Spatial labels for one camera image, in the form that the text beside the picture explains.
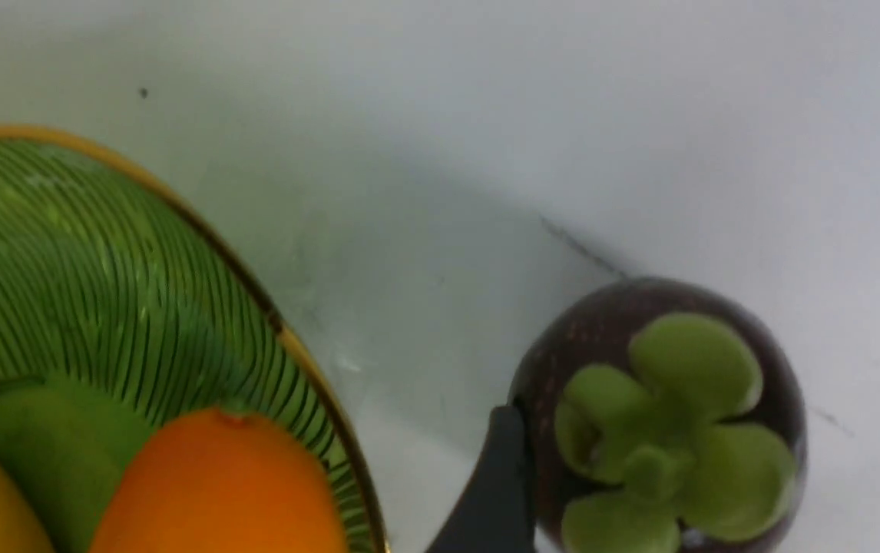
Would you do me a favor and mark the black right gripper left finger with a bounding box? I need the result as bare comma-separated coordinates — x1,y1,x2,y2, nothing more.
426,406,536,552

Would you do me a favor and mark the dark purple plastic mangosteen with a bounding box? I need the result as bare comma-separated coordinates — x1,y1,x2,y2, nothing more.
509,276,806,552

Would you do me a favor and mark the orange plastic mango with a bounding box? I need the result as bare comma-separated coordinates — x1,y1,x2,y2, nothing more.
90,407,349,552

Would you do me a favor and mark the green plastic starfruit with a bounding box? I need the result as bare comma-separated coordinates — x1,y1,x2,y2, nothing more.
0,376,154,552

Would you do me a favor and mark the green glass leaf plate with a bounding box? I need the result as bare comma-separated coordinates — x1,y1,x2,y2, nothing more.
0,126,390,552

